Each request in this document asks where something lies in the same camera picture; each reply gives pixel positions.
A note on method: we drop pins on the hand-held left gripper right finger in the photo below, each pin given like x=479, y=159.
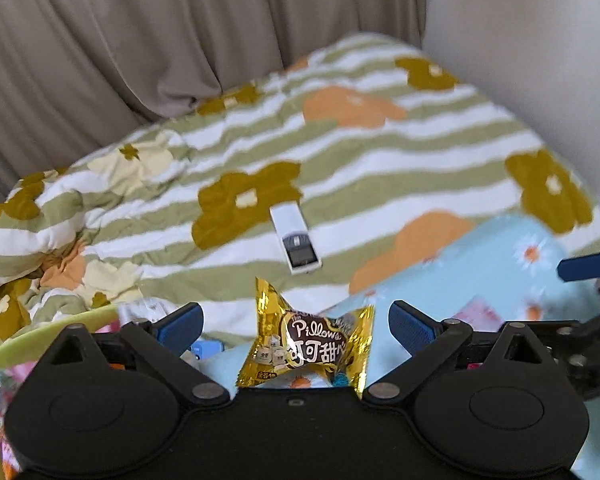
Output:
x=411, y=326

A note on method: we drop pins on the white grey crumpled packet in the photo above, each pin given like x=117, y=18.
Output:
x=145, y=311

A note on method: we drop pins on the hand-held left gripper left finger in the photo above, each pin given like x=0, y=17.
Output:
x=182, y=327

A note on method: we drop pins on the beige curtain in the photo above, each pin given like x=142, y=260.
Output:
x=130, y=35

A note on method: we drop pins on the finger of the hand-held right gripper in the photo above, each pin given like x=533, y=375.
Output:
x=580, y=355
x=587, y=266

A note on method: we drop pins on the gold snack packet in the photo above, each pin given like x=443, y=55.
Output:
x=305, y=350

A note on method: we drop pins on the white remote control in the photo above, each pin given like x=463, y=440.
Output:
x=295, y=240

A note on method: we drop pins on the floral striped blanket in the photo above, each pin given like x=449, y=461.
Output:
x=380, y=160

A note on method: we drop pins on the pink snack packet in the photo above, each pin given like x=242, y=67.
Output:
x=475, y=311

